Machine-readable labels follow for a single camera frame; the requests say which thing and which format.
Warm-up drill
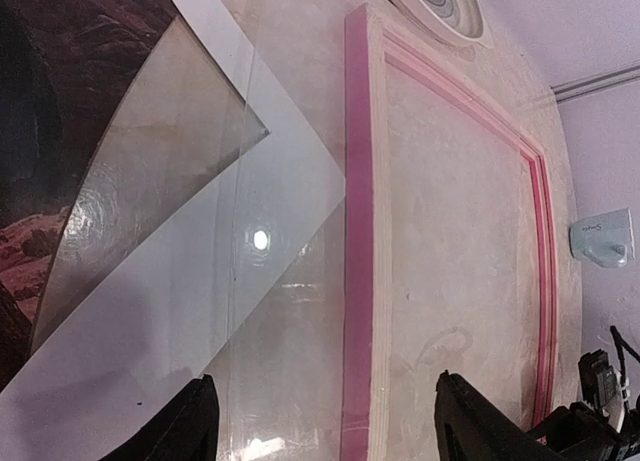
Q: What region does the clear acrylic sheet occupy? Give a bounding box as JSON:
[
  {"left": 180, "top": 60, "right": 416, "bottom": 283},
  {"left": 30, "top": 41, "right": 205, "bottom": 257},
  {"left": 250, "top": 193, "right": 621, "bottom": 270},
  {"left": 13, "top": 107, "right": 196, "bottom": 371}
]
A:
[{"left": 3, "top": 19, "right": 342, "bottom": 460}]

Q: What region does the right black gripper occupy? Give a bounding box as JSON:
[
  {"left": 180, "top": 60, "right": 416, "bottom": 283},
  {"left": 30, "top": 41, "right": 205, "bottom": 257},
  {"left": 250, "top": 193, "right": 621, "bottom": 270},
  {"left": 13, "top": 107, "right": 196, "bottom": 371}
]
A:
[{"left": 529, "top": 403, "right": 625, "bottom": 461}]

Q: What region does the striped ceramic plate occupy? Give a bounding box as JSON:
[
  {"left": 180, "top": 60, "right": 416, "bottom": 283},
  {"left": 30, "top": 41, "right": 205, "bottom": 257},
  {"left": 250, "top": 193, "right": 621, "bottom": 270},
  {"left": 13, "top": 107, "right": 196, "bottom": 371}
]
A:
[{"left": 390, "top": 0, "right": 493, "bottom": 48}]

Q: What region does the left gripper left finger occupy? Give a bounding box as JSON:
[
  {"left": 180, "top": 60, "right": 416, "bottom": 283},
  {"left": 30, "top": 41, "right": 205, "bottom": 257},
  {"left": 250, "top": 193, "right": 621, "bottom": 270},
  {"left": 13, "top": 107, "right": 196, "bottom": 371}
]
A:
[{"left": 103, "top": 375, "right": 219, "bottom": 461}]

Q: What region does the white photo mat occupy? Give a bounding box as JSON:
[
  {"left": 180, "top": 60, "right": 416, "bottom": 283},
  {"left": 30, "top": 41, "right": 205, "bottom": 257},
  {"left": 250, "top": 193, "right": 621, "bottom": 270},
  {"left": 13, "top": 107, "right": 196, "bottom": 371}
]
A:
[{"left": 1, "top": 0, "right": 345, "bottom": 460}]

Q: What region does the pink wooden picture frame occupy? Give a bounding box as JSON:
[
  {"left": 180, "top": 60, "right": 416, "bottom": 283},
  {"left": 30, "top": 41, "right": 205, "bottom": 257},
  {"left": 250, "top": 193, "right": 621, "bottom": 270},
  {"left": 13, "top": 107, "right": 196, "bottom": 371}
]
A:
[{"left": 340, "top": 4, "right": 558, "bottom": 460}]

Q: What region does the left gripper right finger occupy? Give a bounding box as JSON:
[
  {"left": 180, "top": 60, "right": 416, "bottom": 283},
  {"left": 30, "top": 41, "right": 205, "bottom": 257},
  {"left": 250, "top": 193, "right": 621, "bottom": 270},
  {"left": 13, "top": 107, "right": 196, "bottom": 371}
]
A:
[{"left": 434, "top": 371, "right": 562, "bottom": 461}]

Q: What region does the right aluminium corner post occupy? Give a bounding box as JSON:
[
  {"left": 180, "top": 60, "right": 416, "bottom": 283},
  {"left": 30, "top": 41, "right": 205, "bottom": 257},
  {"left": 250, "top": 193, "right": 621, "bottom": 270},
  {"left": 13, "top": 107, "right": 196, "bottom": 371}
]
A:
[{"left": 551, "top": 64, "right": 639, "bottom": 104}]

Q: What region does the light blue mug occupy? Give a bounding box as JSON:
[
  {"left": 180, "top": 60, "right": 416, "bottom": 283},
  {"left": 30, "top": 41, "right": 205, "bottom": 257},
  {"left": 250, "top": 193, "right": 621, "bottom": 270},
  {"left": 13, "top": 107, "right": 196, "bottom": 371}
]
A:
[{"left": 569, "top": 208, "right": 635, "bottom": 269}]

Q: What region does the canyon photo print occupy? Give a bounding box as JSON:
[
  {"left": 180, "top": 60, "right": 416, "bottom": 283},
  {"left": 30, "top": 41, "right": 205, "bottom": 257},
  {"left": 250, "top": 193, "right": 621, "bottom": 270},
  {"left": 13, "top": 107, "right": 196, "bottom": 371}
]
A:
[{"left": 1, "top": 0, "right": 177, "bottom": 384}]

